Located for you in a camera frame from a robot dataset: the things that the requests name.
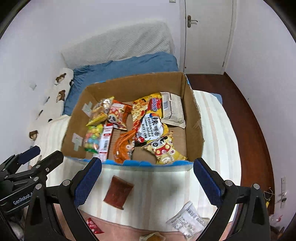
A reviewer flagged small red snack packet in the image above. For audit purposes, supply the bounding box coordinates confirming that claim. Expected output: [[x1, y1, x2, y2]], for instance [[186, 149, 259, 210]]
[[86, 218, 104, 235]]

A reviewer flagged panda orange snack packet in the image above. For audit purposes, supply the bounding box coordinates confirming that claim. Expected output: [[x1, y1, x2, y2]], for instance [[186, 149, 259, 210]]
[[107, 100, 132, 131]]

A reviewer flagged white red boxed snack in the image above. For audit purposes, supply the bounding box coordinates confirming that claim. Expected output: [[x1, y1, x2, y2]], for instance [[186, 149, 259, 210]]
[[96, 123, 113, 163]]

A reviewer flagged white grey barcode snack packet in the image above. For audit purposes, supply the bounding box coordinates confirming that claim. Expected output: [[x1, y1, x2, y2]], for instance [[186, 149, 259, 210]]
[[166, 201, 208, 240]]

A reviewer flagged dark red snack packet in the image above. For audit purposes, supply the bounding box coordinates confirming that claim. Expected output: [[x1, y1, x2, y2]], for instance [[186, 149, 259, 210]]
[[103, 176, 134, 210]]

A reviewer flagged yellow chips bag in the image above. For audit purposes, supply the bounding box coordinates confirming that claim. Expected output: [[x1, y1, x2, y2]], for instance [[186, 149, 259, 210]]
[[86, 96, 114, 126]]

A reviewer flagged white bear long pillow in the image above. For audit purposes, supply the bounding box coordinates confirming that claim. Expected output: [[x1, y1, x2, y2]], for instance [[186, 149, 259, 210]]
[[29, 68, 74, 141]]

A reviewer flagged cardboard milk box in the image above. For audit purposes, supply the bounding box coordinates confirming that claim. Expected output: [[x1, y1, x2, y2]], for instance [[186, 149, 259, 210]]
[[61, 72, 204, 171]]

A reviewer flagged yellow noodle snack bag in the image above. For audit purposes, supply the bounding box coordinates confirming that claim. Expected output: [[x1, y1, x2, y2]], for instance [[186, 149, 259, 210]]
[[132, 92, 169, 147]]

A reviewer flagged yellow cartoon snack bag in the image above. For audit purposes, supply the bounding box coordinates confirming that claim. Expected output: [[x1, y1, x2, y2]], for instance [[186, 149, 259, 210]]
[[142, 131, 187, 165]]

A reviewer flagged white door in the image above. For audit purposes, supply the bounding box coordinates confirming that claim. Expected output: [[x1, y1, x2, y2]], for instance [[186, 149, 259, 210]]
[[179, 0, 237, 74]]

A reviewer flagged grey white pillow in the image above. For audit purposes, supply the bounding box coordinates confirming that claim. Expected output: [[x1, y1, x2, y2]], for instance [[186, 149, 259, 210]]
[[61, 20, 175, 69]]

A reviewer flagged egg yolk pastry packet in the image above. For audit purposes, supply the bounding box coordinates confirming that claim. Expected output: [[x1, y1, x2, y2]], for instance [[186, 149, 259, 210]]
[[139, 232, 166, 241]]

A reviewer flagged metal door handle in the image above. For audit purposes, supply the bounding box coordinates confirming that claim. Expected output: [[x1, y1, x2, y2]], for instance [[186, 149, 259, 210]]
[[187, 15, 198, 28]]

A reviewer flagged blue bed sheet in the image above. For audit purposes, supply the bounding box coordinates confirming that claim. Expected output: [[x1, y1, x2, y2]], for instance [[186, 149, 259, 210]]
[[63, 51, 223, 117]]

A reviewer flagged beige wrapped cake packet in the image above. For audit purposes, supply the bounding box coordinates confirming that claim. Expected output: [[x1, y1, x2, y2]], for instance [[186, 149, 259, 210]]
[[161, 92, 186, 129]]

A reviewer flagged colourful candy ball bag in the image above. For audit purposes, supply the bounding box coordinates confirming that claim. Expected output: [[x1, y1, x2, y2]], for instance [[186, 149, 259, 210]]
[[83, 124, 103, 154]]

